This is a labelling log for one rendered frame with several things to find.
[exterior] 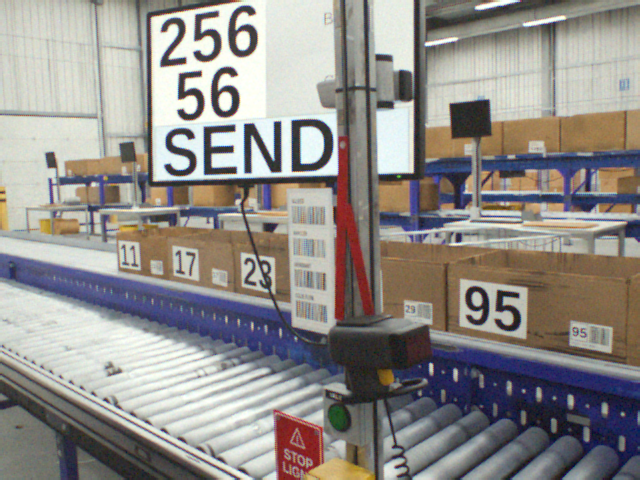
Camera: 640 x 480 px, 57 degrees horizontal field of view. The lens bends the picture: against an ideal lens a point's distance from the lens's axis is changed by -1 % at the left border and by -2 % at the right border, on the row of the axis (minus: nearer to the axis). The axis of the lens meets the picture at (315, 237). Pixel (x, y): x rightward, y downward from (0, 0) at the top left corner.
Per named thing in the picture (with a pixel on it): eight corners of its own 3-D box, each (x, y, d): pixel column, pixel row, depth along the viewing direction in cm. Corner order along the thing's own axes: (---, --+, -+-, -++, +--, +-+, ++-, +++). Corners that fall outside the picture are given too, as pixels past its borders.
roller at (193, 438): (183, 465, 118) (170, 459, 121) (356, 391, 154) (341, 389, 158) (180, 440, 117) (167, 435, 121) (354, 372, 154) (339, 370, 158)
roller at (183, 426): (156, 455, 125) (149, 431, 126) (327, 387, 162) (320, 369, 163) (167, 450, 121) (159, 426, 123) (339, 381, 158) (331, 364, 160)
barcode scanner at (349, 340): (410, 420, 65) (398, 325, 65) (331, 408, 74) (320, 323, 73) (443, 402, 70) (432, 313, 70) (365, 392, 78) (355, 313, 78)
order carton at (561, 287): (446, 335, 139) (445, 262, 137) (505, 311, 160) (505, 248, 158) (625, 368, 112) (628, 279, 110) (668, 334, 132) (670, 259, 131)
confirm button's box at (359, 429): (320, 435, 80) (318, 386, 79) (335, 427, 82) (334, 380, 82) (359, 450, 75) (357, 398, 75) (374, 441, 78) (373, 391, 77)
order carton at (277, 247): (234, 295, 194) (232, 243, 193) (300, 281, 215) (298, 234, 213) (322, 312, 167) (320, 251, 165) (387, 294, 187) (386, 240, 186)
